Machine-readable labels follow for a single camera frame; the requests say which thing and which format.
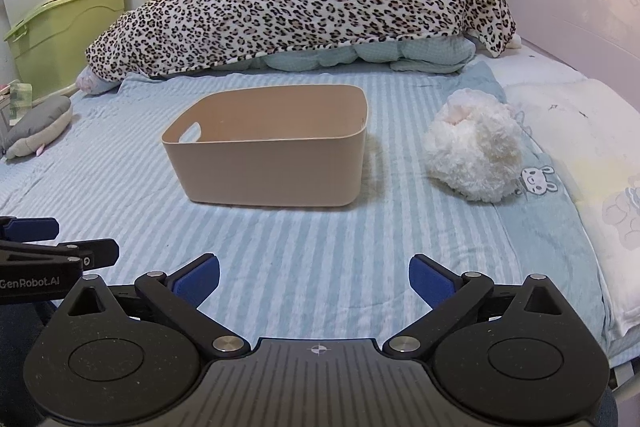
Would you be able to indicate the leopard print blanket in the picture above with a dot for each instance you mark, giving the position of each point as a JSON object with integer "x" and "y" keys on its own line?
{"x": 300, "y": 7}

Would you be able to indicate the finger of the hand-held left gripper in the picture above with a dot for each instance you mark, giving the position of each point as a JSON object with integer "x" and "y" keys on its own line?
{"x": 32, "y": 228}
{"x": 95, "y": 253}

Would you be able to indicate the green storage box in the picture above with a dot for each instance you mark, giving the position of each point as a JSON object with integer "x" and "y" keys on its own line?
{"x": 65, "y": 42}

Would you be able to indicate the white cartoon pillow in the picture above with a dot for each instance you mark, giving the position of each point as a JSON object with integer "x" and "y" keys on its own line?
{"x": 595, "y": 167}

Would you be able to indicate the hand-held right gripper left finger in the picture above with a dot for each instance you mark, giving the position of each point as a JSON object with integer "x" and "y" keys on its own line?
{"x": 197, "y": 279}

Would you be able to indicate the light blue quilt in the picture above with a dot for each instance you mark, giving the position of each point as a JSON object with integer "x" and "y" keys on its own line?
{"x": 400, "y": 54}

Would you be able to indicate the pale green packet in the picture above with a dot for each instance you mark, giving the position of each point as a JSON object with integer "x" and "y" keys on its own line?
{"x": 20, "y": 99}

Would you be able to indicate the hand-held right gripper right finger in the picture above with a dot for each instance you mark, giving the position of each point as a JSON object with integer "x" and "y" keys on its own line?
{"x": 430, "y": 279}

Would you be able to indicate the blue striped bed sheet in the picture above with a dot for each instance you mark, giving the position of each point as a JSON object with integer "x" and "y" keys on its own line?
{"x": 300, "y": 247}

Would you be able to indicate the pink headboard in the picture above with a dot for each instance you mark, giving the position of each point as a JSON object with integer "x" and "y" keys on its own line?
{"x": 575, "y": 7}

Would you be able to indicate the pink floral pillow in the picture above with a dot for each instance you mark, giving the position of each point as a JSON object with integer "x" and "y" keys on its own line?
{"x": 97, "y": 82}

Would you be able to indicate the grey plush toy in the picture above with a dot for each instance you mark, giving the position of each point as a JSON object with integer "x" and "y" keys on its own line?
{"x": 40, "y": 127}

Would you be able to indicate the beige plastic basket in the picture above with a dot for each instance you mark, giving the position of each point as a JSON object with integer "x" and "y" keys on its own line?
{"x": 265, "y": 172}

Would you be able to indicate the light blue rabbit-print cloth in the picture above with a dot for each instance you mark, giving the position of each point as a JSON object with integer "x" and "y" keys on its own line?
{"x": 545, "y": 227}

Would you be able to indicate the white fluffy plush toy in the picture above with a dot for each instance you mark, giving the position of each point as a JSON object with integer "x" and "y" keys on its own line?
{"x": 472, "y": 152}

